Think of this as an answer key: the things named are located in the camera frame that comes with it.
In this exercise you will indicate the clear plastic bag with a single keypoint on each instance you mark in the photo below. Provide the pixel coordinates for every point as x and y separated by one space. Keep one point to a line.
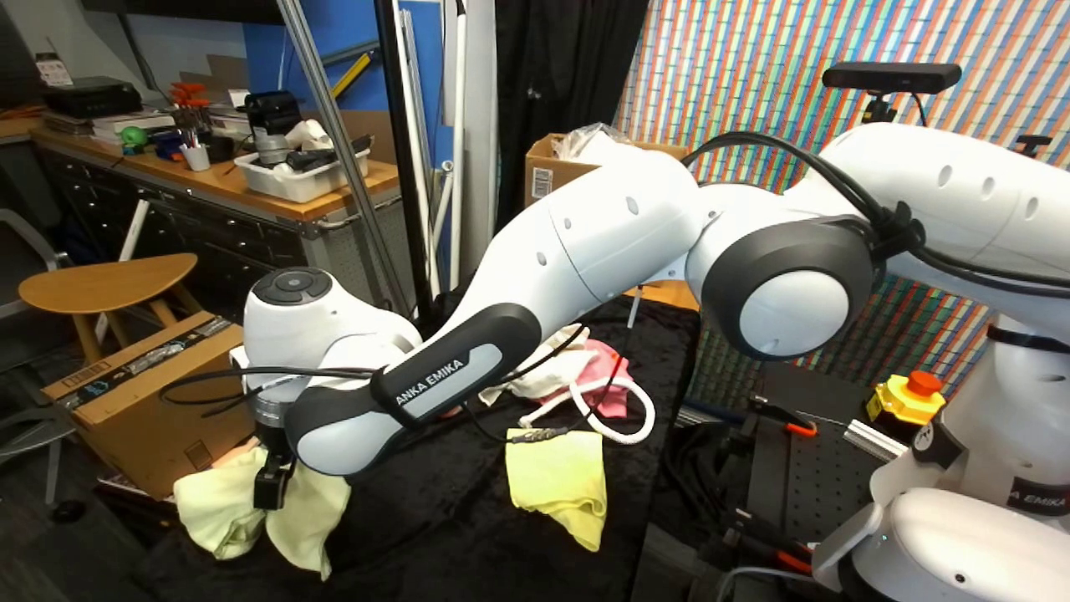
587 139

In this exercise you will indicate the black stand pole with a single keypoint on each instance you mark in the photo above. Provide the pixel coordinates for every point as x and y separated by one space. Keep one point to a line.
399 134

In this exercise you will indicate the blue wall panel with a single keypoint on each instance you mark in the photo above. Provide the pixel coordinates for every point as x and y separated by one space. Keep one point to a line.
278 55

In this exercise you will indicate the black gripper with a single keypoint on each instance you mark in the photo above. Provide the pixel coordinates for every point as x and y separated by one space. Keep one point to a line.
278 458

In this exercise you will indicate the silver tripod pole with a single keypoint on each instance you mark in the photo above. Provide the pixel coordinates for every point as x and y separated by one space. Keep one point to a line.
334 134

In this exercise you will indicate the white cloth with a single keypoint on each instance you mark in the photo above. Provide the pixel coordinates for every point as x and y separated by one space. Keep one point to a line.
553 379

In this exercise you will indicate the black bar camera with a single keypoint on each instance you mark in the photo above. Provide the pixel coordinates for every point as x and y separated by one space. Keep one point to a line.
891 76

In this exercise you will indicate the black curtain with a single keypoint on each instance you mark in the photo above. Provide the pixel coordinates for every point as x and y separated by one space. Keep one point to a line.
556 67

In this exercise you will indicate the white plastic bin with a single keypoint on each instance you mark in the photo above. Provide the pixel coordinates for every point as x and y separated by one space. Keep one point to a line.
287 182

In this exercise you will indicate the aluminium extrusion bar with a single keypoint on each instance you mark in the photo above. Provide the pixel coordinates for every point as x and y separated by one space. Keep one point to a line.
872 439

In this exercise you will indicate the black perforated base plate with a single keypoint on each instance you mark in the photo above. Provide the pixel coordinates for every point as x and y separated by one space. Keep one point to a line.
803 478

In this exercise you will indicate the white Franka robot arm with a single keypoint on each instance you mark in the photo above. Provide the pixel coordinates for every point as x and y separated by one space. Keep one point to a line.
580 236

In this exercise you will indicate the pink cloth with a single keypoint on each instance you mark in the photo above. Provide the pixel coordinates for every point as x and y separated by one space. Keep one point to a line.
605 362

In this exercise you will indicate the yellow red emergency stop button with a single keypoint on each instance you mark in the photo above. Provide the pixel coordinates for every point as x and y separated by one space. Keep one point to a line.
904 398

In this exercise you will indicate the labelled cardboard box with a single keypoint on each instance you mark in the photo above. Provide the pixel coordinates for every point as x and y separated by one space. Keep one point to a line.
545 170

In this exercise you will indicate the cardboard box black tape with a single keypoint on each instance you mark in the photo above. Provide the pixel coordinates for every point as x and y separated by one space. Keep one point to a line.
121 411

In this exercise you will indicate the wooden stool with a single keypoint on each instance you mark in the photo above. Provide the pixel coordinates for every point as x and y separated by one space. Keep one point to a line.
104 285

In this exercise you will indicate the yellow cloth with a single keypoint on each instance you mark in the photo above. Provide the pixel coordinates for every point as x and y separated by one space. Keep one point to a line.
553 473

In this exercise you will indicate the black benchtop device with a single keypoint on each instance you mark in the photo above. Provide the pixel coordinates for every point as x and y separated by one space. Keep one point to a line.
271 112

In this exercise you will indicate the wooden side table top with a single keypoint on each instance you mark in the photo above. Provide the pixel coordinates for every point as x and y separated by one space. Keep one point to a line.
672 295

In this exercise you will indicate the black equipment case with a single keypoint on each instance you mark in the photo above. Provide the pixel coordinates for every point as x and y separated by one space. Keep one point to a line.
96 99

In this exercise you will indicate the wood topped workbench cabinet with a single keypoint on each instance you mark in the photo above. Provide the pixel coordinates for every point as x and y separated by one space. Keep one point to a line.
220 238

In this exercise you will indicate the black table cloth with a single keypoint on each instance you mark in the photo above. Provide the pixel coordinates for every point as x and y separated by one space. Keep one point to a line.
447 524

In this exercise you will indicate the pale green cloth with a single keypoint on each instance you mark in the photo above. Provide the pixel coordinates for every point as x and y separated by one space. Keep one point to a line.
218 514

